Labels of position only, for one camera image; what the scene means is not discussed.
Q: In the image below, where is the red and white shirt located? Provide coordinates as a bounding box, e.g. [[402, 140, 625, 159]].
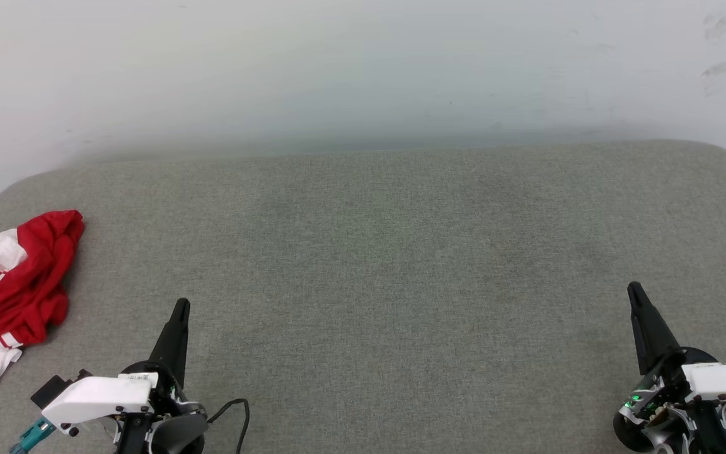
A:
[[0, 210, 85, 385]]

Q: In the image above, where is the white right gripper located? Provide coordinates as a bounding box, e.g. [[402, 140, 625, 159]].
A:
[[613, 282, 726, 454]]

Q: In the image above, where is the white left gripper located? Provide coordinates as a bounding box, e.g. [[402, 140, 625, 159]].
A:
[[42, 298, 208, 454]]

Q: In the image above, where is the teal cable connector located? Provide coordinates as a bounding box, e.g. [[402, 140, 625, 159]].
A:
[[9, 419, 56, 454]]

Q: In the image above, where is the thin black cable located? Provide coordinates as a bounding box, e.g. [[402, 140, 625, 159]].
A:
[[207, 398, 251, 454]]

